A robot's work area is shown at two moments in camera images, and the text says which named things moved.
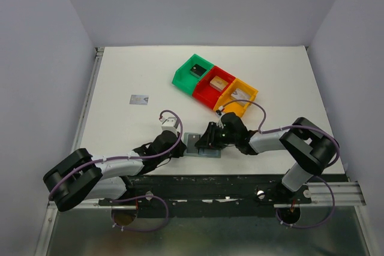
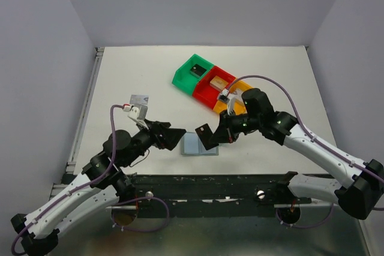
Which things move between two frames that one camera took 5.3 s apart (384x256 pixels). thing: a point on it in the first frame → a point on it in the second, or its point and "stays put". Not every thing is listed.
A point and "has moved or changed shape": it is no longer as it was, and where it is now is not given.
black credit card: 192,140 has moved or changed shape
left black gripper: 180,151 → 170,138
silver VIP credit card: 139,99 stays put
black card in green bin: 197,70 stays put
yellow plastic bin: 240,107 stays put
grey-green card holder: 190,139 stays put
